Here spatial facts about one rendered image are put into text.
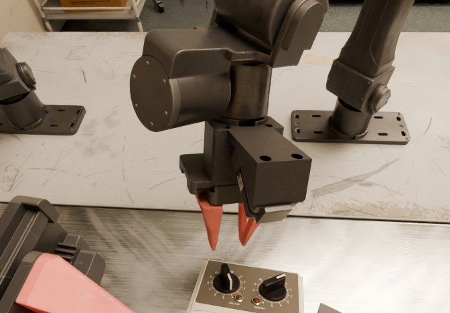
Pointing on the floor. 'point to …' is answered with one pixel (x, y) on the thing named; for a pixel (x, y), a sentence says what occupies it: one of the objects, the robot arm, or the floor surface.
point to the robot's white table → (432, 94)
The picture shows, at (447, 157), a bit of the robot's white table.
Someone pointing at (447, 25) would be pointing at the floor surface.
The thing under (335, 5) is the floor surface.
